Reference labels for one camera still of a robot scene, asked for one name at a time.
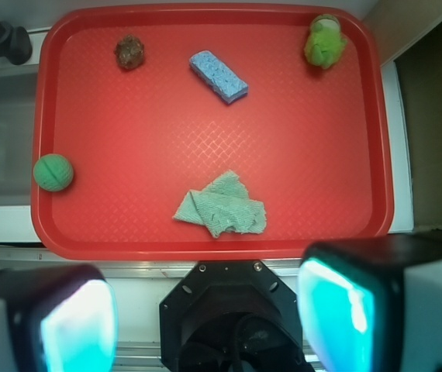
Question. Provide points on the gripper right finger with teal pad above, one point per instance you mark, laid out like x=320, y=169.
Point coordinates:
x=374, y=304

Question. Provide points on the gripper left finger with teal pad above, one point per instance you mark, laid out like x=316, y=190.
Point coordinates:
x=60, y=318

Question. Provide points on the brown rock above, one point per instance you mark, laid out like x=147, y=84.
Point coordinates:
x=129, y=52

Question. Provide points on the green textured ball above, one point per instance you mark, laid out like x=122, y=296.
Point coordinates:
x=53, y=172

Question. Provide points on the green folded cloth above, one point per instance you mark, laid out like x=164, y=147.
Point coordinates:
x=223, y=206

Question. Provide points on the steel sink basin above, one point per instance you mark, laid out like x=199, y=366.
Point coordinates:
x=17, y=111

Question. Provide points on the red plastic tray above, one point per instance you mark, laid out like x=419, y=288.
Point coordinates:
x=311, y=144

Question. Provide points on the green frog plush toy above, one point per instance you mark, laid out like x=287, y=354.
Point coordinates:
x=325, y=43

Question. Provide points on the blue sponge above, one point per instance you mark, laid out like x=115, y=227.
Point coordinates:
x=218, y=76

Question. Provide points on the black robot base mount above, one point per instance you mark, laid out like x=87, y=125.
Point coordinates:
x=231, y=316

